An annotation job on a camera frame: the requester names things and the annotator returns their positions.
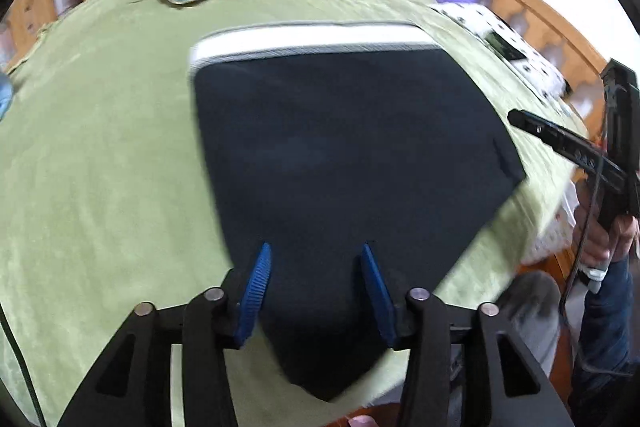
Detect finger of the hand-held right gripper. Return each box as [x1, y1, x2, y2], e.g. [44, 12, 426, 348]
[507, 108, 606, 170]

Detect thin black cable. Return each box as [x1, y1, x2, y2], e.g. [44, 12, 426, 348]
[0, 304, 45, 427]

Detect person's right forearm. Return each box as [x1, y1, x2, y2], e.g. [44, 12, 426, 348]
[570, 252, 640, 427]

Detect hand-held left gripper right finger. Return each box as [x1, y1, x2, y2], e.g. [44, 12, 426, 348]
[354, 242, 576, 427]

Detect grey fuzzy cloth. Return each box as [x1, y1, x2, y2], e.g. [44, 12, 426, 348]
[495, 272, 563, 375]

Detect light blue fleece blanket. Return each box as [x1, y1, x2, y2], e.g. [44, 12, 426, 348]
[0, 72, 15, 122]

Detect green bed blanket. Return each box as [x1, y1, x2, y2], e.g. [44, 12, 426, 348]
[0, 0, 591, 427]

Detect black pants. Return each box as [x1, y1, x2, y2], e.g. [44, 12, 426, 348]
[189, 21, 528, 403]

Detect person's right hand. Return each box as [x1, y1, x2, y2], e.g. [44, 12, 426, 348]
[572, 179, 640, 272]

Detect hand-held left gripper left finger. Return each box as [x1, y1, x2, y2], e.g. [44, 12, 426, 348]
[57, 242, 273, 427]

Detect wooden bed frame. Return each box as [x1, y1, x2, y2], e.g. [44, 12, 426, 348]
[5, 0, 621, 118]

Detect white star print pillow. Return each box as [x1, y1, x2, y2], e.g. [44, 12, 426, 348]
[432, 2, 571, 100]

